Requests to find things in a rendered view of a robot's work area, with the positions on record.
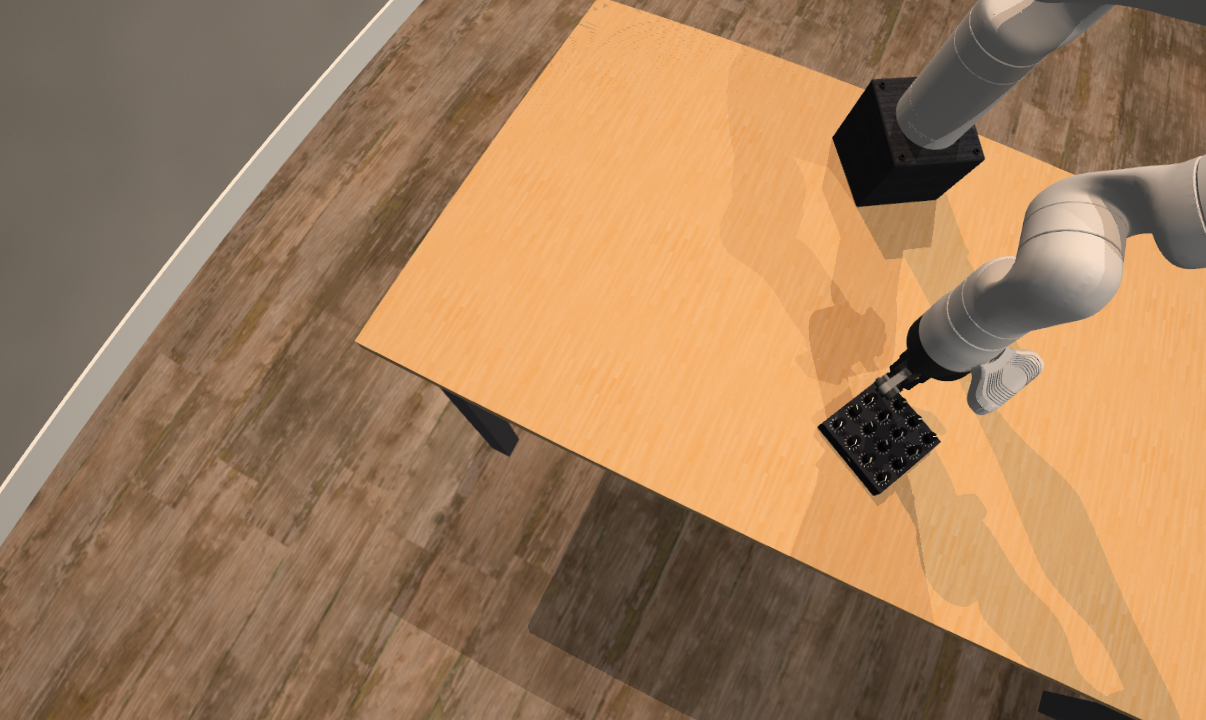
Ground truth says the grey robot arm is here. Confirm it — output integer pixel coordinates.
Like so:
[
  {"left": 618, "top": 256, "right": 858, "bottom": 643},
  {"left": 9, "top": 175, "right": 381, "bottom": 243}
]
[{"left": 896, "top": 0, "right": 1206, "bottom": 415}]

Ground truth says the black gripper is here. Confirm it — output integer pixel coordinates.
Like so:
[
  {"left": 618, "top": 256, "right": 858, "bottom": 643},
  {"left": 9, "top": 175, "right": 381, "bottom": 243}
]
[{"left": 873, "top": 314, "right": 971, "bottom": 400}]

